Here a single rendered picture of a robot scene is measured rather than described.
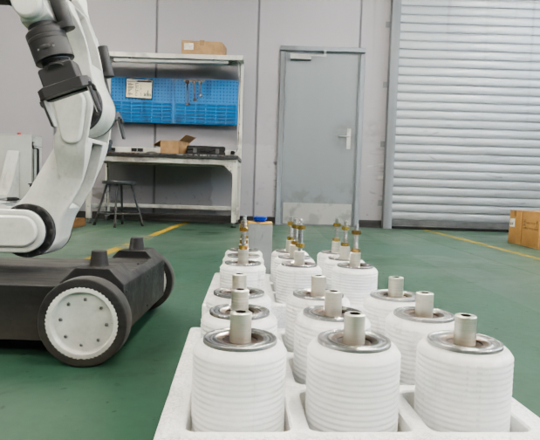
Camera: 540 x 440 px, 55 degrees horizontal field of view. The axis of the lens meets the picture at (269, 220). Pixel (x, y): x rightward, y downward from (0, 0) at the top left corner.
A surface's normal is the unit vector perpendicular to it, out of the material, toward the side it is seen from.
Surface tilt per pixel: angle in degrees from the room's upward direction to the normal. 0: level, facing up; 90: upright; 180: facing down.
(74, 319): 90
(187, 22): 90
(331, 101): 90
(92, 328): 90
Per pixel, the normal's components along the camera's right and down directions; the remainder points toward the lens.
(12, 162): 0.01, -0.34
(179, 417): 0.04, -1.00
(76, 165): -0.01, 0.47
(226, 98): 0.00, 0.06
